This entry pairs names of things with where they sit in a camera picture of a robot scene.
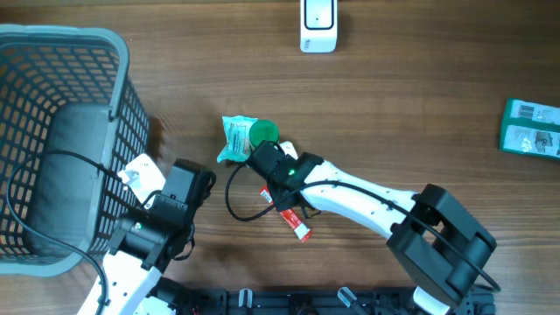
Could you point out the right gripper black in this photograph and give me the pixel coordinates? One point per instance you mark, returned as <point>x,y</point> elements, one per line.
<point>274,189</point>

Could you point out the green 3M gloves package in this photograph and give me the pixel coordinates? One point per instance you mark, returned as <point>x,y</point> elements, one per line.
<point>529,128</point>

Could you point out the green lid white jar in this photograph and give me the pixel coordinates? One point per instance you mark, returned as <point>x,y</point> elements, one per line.
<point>263,130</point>

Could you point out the teal white tissue packet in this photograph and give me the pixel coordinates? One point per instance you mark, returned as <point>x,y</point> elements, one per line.
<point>236,129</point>

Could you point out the white barcode scanner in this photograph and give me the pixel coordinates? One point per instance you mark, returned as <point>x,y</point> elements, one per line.
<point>318,26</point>

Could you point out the grey plastic shopping basket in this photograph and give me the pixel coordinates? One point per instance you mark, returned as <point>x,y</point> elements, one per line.
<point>71,119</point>

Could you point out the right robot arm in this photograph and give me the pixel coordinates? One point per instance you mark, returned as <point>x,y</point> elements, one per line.
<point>441,246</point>

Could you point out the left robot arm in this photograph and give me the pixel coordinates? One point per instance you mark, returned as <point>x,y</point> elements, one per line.
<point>148,237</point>

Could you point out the long red snack stick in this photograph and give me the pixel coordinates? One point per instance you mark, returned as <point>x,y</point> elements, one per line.
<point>300,229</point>

